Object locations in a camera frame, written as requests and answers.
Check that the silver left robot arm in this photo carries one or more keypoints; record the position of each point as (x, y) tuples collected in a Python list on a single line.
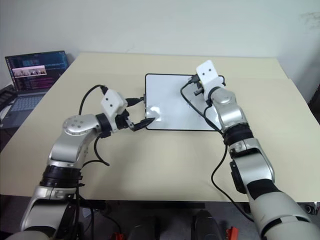
[(75, 147)]

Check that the dark rounded shape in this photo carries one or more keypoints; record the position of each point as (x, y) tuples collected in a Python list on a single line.
[(205, 225)]

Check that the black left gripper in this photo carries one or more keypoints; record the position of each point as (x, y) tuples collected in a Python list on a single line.
[(122, 121)]

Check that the black-framed whiteboard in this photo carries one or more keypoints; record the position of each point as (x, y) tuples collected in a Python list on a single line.
[(172, 100)]

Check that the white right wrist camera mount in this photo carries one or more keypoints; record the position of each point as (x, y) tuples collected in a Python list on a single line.
[(208, 73)]

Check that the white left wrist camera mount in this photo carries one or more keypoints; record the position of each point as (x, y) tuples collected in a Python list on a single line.
[(113, 102)]

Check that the silver and black device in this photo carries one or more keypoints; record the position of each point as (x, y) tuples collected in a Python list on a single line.
[(312, 207)]

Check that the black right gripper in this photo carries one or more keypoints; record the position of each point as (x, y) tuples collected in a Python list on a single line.
[(200, 85)]

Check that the red clamp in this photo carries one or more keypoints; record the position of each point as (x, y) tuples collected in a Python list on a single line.
[(231, 232)]

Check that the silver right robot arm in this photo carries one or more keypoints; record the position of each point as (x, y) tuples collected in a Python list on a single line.
[(252, 160)]

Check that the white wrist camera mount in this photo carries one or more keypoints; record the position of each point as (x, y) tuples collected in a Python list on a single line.
[(208, 73), (113, 102)]

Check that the open grey laptop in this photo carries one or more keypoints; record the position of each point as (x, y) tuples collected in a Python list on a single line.
[(32, 72)]

